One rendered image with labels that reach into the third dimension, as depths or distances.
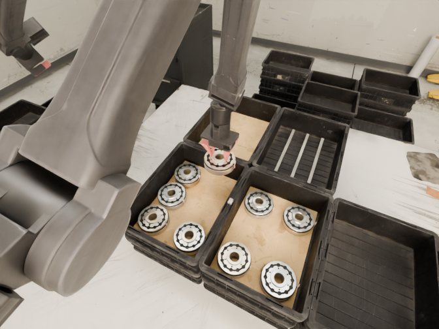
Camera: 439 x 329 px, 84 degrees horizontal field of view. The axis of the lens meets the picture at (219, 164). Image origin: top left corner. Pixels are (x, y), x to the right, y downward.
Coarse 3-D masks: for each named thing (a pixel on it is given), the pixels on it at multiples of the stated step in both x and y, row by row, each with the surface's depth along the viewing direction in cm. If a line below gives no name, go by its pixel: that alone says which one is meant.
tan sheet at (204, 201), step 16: (208, 176) 98; (224, 176) 98; (192, 192) 93; (208, 192) 93; (224, 192) 93; (192, 208) 89; (208, 208) 89; (176, 224) 85; (208, 224) 85; (160, 240) 81; (192, 256) 77
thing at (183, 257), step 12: (180, 144) 96; (192, 144) 96; (168, 156) 92; (156, 168) 88; (240, 180) 85; (228, 204) 78; (144, 240) 72; (156, 240) 70; (204, 240) 70; (168, 252) 69; (180, 252) 68; (192, 264) 67
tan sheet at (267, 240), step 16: (240, 208) 89; (240, 224) 85; (256, 224) 85; (272, 224) 85; (224, 240) 81; (240, 240) 81; (256, 240) 81; (272, 240) 81; (288, 240) 81; (304, 240) 81; (256, 256) 77; (272, 256) 77; (288, 256) 77; (304, 256) 77; (256, 272) 74; (256, 288) 71; (288, 304) 69
